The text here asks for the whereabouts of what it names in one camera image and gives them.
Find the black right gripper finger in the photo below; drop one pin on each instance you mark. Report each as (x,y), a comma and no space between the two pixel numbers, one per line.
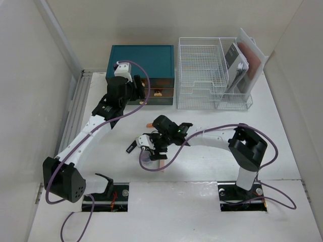
(157,156)
(153,136)

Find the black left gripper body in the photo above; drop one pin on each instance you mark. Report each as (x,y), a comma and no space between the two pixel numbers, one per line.
(125,100)

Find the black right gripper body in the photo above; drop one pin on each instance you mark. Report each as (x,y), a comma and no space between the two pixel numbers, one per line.
(161,145)

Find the clear round pin box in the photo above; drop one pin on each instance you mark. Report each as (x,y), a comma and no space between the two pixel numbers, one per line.
(145,160)

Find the teal drawer cabinet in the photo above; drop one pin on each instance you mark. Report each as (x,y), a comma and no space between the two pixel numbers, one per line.
(159,63)

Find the Canon setup guide booklet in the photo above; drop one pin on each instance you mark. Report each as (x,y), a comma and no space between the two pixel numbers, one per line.
(237,67)

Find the clear mesh zip pouch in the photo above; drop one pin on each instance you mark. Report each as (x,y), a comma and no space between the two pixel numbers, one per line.
(255,58)

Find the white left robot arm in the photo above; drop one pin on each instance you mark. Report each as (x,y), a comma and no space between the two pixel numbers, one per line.
(63,175)

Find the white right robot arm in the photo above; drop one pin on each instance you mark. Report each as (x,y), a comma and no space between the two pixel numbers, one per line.
(242,141)

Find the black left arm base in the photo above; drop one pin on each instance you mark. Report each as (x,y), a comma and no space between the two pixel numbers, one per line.
(109,196)

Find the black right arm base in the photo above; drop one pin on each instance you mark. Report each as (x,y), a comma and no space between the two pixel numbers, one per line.
(235,199)

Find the pink eraser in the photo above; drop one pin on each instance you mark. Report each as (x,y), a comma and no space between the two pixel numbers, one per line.
(162,163)

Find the black yellow highlighter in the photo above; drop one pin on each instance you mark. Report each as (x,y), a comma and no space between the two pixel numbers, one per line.
(132,146)

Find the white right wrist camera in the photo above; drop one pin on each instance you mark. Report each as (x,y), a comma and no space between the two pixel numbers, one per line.
(144,141)

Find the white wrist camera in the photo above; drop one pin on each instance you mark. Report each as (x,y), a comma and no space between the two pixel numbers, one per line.
(144,141)
(123,69)

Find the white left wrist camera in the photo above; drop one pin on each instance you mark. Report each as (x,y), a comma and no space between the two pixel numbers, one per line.
(123,69)

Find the aluminium rail frame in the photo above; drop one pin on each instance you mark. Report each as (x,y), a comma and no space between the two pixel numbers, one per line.
(89,90)

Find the white wire desk organizer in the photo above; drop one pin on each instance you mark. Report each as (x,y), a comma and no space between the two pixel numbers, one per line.
(203,76)

